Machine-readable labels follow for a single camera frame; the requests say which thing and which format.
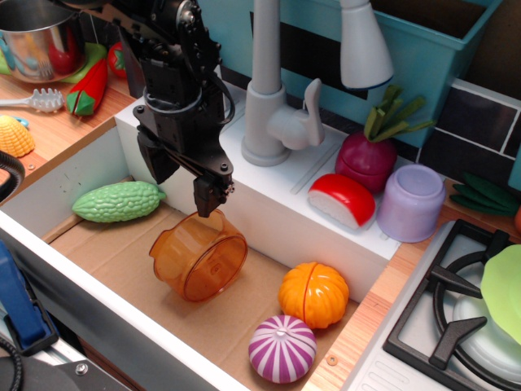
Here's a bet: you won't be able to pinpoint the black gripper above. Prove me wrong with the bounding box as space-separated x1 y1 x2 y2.
133 94 233 217

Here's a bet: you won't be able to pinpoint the orange transparent plastic pot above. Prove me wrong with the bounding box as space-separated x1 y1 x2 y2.
149 209 248 302

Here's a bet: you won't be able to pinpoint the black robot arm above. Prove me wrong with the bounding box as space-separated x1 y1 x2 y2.
58 1 235 217

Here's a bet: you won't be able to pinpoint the white toy sink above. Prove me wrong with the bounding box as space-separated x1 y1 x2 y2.
1 92 399 390

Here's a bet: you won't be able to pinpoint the cardboard sheet in sink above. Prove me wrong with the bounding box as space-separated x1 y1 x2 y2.
42 175 360 391

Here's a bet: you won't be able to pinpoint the silver metal pot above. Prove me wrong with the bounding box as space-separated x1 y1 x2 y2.
1 0 86 83

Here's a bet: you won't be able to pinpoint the green toy bitter gourd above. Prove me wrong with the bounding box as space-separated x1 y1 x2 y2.
72 181 166 223

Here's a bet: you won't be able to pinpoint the grey toy faucet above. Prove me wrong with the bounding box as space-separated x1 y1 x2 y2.
240 0 395 168

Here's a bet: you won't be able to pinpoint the red green toy pepper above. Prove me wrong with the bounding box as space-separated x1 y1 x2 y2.
66 59 108 116

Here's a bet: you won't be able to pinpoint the red toy tomato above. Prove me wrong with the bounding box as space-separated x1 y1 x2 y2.
107 42 127 79

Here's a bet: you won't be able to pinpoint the red white toy cheese wedge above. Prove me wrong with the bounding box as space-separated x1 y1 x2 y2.
308 174 376 230

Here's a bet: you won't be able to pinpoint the white pasta spoon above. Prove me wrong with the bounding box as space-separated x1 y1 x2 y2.
1 88 65 113

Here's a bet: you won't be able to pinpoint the orange toy pumpkin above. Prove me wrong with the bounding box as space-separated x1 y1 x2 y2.
278 261 350 329

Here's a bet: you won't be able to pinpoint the yellow toy corn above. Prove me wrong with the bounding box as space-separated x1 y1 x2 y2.
1 116 35 157

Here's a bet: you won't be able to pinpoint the dark red toy radish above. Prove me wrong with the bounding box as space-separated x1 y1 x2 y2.
335 85 436 195

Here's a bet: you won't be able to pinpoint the purple white toy onion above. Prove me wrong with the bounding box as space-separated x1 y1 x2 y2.
248 315 317 384

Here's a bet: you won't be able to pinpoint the blue clamp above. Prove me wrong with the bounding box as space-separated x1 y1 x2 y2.
1 242 59 357

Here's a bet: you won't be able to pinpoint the lilac plastic cup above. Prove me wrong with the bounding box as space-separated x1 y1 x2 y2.
376 164 446 243

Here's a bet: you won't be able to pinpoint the teal plastic bin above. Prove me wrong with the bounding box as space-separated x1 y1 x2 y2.
200 1 498 157

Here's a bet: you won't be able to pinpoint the dark green felt leaves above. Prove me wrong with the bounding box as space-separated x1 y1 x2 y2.
449 172 520 217

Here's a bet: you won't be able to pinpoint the black stove grate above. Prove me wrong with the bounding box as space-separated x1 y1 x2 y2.
383 220 520 390

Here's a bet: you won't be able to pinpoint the light green plastic lid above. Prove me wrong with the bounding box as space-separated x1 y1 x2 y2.
480 244 520 344

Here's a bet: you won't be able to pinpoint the black cable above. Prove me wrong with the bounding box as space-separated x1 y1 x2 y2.
0 149 26 204

